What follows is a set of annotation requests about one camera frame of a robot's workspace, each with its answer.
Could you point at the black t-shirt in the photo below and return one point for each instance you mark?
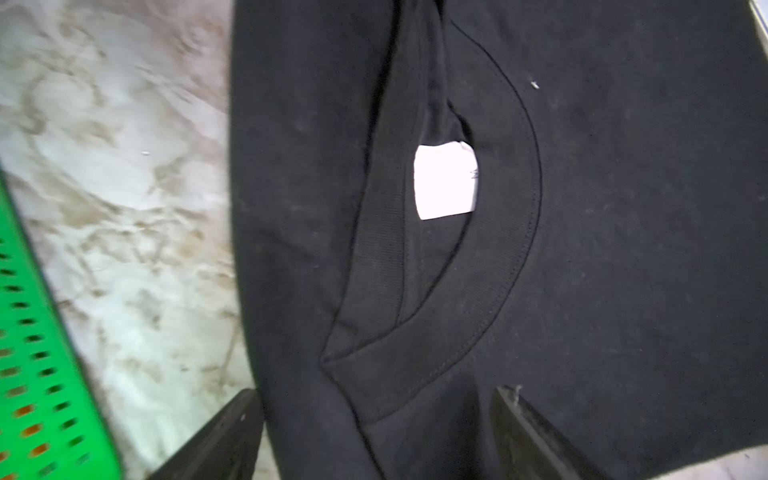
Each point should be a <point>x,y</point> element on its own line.
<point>432,199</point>

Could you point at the green plastic basket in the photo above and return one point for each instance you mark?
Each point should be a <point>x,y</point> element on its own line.
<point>50,425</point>

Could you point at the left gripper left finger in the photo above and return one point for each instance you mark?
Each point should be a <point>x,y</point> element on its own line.
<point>226,447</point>

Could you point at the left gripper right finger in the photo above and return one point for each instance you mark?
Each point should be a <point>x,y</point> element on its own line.
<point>530,447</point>

